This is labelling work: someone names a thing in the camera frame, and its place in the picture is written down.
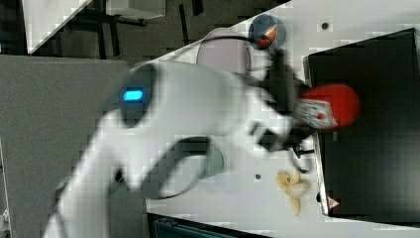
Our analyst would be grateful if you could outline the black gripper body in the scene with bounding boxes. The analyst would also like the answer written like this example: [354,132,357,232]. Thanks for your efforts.
[256,50,314,153]

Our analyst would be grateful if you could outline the red plush ketchup bottle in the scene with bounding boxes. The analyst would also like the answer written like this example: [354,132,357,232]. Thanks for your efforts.
[294,83,360,130]

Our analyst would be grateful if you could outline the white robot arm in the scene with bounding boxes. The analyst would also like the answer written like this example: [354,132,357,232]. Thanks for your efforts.
[42,52,306,238]

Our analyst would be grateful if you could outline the black steel toaster oven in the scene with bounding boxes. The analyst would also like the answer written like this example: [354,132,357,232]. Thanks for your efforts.
[304,29,420,227]

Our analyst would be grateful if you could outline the orange toy fruit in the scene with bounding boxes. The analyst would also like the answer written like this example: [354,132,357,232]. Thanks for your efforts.
[258,25,277,50]

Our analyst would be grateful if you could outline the lilac round plate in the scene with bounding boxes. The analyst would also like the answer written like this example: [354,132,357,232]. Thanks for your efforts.
[196,28,251,74]

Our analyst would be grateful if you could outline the blue cup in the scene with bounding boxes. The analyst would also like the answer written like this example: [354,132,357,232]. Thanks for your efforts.
[249,14,286,51]

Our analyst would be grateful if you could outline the peeled toy banana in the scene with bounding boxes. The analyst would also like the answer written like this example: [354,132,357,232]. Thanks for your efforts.
[275,170,311,216]

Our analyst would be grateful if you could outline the green measuring cup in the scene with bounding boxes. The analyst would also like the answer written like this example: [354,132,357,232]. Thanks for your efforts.
[199,146,224,179]

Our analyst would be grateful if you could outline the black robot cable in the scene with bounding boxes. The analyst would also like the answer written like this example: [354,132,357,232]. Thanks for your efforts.
[201,34,262,46]

